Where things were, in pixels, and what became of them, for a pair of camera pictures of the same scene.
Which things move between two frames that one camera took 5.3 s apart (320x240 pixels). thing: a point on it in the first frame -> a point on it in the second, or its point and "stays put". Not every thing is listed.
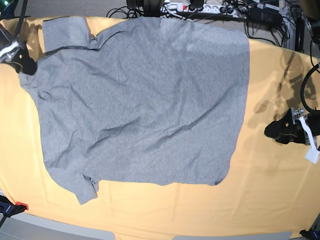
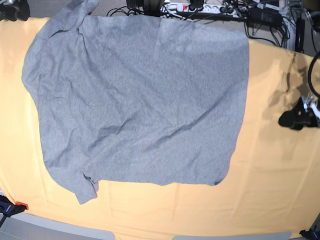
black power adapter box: [264, 17] stays put
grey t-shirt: [152, 100] stays put
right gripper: [284, 126] -> [298, 117]
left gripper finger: [23, 63] -> [20, 10]
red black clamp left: [8, 209] stays put
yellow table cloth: [270, 187] stays put
